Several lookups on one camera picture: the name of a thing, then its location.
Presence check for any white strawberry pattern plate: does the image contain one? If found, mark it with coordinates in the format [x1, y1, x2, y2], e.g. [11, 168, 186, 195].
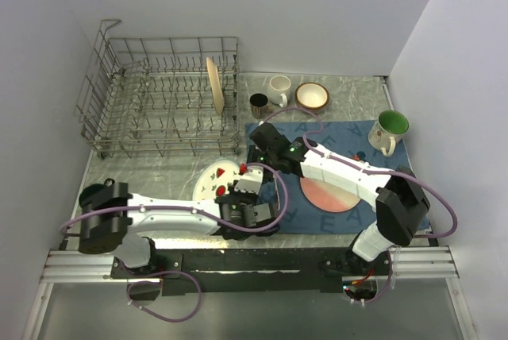
[192, 159, 240, 201]

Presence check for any beige plate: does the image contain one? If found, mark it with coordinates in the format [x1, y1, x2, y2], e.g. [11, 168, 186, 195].
[206, 57, 225, 116]

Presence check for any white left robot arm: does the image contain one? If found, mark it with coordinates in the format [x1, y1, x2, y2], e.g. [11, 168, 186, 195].
[78, 179, 279, 278]

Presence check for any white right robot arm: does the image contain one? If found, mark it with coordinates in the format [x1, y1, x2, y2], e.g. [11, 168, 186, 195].
[249, 122, 430, 276]

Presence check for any dark brown metal cup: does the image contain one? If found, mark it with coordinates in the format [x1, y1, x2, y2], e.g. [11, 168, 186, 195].
[249, 93, 273, 119]

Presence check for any white ceramic mug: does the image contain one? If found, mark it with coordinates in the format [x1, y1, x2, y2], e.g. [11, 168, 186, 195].
[267, 75, 291, 108]

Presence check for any brown rimmed ceramic bowl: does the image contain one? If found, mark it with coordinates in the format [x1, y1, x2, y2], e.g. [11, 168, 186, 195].
[294, 82, 330, 114]

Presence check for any pink and cream plate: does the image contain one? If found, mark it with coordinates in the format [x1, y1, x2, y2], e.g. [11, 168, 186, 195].
[300, 178, 360, 213]

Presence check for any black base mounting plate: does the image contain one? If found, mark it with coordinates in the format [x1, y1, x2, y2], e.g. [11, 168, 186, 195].
[110, 247, 390, 296]

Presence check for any blue letter pattern cloth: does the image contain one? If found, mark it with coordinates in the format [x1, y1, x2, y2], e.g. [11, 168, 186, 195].
[260, 113, 410, 234]

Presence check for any floral mug green inside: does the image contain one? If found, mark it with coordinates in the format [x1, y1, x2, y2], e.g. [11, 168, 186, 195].
[368, 110, 410, 157]

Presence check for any dark green mug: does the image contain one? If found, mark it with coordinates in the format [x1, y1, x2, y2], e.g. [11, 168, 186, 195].
[78, 178, 115, 207]

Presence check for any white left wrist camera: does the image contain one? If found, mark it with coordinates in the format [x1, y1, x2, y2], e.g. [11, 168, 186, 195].
[233, 164, 264, 195]

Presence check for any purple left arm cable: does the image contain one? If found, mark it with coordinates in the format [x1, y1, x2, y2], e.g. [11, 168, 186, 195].
[59, 160, 289, 323]

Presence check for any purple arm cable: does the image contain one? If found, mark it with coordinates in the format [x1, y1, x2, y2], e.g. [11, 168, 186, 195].
[257, 106, 458, 305]
[59, 160, 289, 323]

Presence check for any metal wire dish rack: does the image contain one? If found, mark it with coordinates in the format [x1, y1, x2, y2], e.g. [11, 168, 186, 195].
[74, 19, 240, 159]

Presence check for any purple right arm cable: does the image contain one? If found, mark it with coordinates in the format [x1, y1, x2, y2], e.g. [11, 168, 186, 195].
[257, 106, 458, 305]

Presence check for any aluminium frame rail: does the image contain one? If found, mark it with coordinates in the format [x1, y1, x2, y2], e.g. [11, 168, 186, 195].
[40, 247, 459, 284]

